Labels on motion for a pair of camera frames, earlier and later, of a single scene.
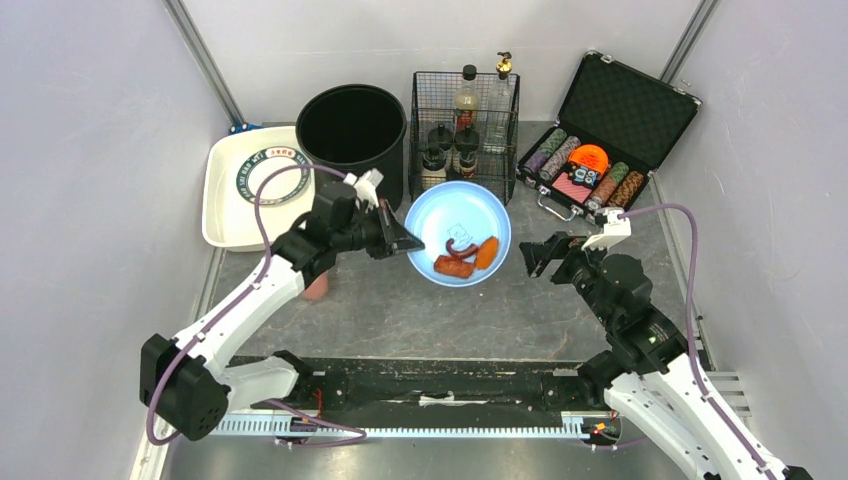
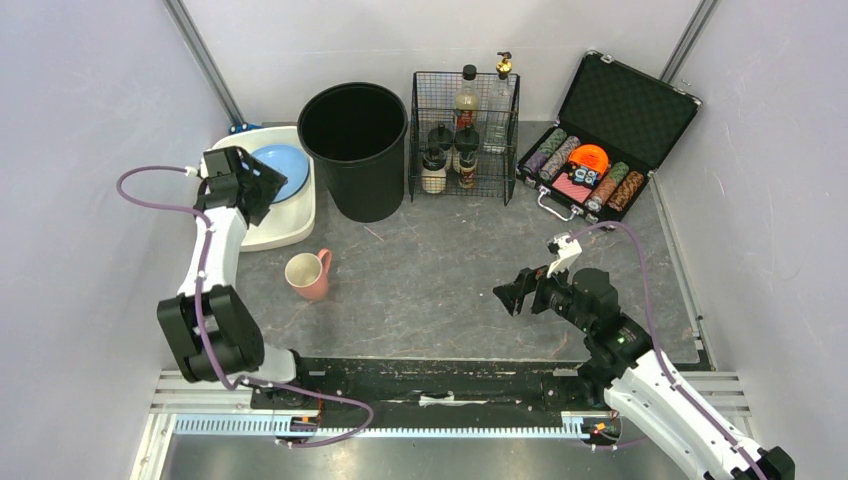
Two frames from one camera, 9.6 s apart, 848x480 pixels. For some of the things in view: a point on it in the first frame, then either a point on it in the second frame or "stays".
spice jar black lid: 440,139 stays
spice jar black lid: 466,142 stays
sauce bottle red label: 466,100 stays
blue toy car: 243,127 stays
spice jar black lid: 435,159 stays
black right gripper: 560,263 → 536,294
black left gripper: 384,232 → 258,187
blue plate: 466,213 → 291,162
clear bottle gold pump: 499,110 stays
